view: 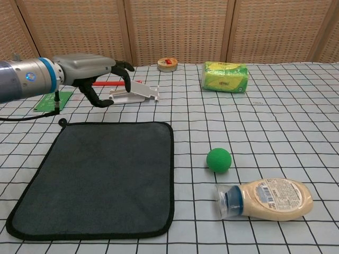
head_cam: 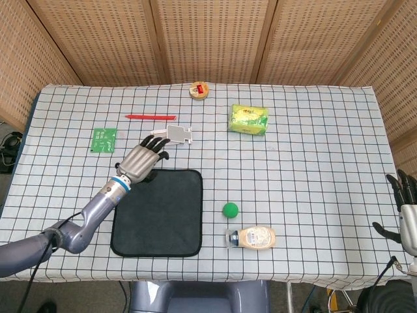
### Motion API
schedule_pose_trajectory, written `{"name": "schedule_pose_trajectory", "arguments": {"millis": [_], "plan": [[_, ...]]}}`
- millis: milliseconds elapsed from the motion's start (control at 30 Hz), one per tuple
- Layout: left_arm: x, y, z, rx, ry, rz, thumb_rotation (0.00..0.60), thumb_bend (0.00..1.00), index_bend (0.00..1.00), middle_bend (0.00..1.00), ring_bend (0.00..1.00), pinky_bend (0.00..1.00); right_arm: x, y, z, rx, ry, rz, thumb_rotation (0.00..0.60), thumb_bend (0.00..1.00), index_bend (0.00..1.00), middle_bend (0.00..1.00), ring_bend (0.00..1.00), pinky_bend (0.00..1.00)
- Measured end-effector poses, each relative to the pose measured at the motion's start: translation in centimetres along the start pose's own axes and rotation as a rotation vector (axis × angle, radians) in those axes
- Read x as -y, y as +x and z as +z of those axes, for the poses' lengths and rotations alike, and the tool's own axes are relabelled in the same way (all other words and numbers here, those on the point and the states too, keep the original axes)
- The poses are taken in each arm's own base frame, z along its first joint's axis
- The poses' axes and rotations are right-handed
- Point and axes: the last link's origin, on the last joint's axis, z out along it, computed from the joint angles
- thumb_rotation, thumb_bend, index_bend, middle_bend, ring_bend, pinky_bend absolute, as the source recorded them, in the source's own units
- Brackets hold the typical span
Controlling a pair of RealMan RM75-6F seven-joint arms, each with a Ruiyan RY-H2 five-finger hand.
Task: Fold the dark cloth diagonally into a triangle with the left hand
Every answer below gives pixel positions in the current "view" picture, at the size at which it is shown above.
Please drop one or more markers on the beige sauce squeeze bottle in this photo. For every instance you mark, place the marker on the beige sauce squeeze bottle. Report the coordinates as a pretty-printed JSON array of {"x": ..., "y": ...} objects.
[{"x": 275, "y": 199}]

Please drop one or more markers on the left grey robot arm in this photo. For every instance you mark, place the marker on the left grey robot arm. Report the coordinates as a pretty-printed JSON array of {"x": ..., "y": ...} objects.
[{"x": 23, "y": 79}]

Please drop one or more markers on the green foam ball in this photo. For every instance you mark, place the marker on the green foam ball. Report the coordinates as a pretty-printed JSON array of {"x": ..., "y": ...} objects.
[{"x": 219, "y": 160}]

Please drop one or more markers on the white black checkered tablecloth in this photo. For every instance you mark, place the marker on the white black checkered tablecloth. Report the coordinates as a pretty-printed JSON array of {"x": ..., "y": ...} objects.
[{"x": 265, "y": 132}]

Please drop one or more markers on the red plastic pen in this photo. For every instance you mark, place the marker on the red plastic pen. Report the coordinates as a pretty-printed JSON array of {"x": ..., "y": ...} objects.
[{"x": 108, "y": 83}]

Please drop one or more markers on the woven rattan folding screen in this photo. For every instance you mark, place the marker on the woven rattan folding screen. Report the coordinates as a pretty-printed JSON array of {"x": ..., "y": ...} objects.
[{"x": 180, "y": 29}]

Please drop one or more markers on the round tan tape tin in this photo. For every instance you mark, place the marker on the round tan tape tin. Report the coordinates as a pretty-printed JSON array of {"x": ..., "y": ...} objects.
[{"x": 167, "y": 64}]

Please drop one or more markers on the green paper sachet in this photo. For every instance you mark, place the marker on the green paper sachet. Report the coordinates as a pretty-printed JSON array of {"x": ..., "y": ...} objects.
[{"x": 47, "y": 101}]

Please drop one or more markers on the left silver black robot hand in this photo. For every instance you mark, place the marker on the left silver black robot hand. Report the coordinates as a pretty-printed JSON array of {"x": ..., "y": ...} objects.
[{"x": 79, "y": 67}]

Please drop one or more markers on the green yellow tissue pack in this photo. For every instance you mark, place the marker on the green yellow tissue pack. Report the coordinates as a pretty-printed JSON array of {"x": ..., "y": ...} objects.
[{"x": 225, "y": 77}]

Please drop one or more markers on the dark grey cloth mat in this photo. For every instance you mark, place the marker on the dark grey cloth mat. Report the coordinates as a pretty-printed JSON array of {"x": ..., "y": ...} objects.
[{"x": 100, "y": 180}]

